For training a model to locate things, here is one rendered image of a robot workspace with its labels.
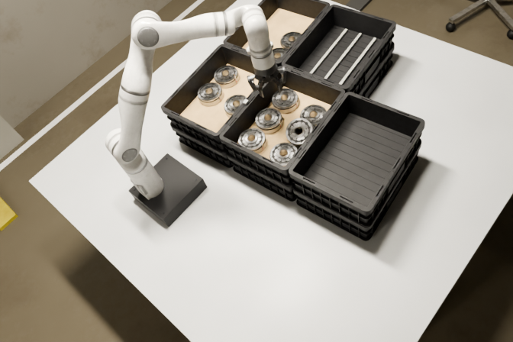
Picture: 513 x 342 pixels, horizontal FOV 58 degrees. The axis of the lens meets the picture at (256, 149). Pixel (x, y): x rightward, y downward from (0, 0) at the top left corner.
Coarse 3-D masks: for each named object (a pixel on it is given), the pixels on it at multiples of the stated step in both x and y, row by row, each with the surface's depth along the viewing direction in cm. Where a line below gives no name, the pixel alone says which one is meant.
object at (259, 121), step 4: (264, 108) 178; (268, 108) 178; (272, 108) 177; (260, 112) 178; (264, 112) 177; (272, 112) 176; (276, 112) 176; (256, 116) 177; (260, 116) 176; (276, 116) 175; (280, 116) 174; (256, 120) 176; (260, 120) 175; (276, 120) 174; (280, 120) 173; (260, 124) 174; (264, 124) 174; (268, 124) 173; (272, 124) 173; (276, 124) 173; (264, 128) 173; (268, 128) 172
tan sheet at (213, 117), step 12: (240, 72) 197; (240, 84) 192; (228, 96) 190; (192, 108) 190; (204, 108) 188; (216, 108) 187; (192, 120) 186; (204, 120) 185; (216, 120) 184; (216, 132) 180
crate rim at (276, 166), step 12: (288, 72) 178; (264, 84) 176; (324, 84) 171; (252, 96) 174; (324, 120) 161; (312, 132) 159; (228, 144) 164; (252, 156) 159; (276, 168) 154; (288, 168) 152
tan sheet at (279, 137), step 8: (288, 88) 186; (304, 96) 182; (272, 104) 183; (304, 104) 180; (312, 104) 179; (320, 104) 178; (328, 104) 178; (296, 112) 178; (288, 120) 177; (280, 128) 175; (272, 136) 174; (280, 136) 173; (272, 144) 172; (264, 152) 170
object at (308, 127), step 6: (294, 120) 169; (300, 120) 168; (306, 120) 167; (288, 126) 169; (294, 126) 168; (306, 126) 166; (288, 132) 168; (306, 132) 166; (288, 138) 168; (294, 138) 167; (300, 138) 166; (300, 144) 166
